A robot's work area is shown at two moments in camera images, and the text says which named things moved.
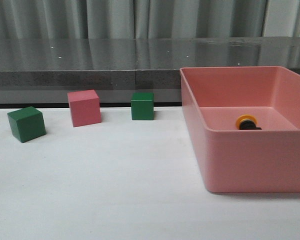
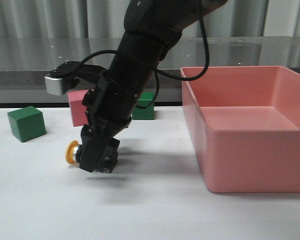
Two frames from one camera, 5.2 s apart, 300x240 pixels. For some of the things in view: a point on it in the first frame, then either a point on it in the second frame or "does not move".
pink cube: (84, 107) does not move
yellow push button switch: (247, 122) → (72, 152)
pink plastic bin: (275, 159) does not move
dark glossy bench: (38, 72) does not move
